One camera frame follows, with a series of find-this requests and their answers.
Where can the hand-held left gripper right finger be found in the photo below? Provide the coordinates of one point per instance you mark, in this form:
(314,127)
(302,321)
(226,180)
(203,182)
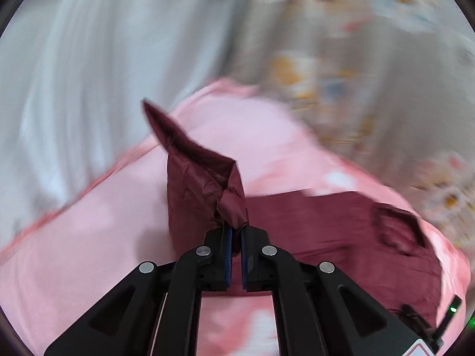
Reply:
(245,263)

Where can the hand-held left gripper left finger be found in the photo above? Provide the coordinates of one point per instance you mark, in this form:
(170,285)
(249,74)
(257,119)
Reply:
(227,263)

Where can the maroon puffer jacket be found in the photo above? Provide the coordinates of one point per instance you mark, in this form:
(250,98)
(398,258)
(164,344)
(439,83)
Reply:
(193,193)

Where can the pink printed blanket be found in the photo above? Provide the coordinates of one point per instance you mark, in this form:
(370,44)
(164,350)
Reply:
(92,237)

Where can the white cloth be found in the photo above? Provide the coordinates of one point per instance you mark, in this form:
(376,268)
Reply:
(92,63)

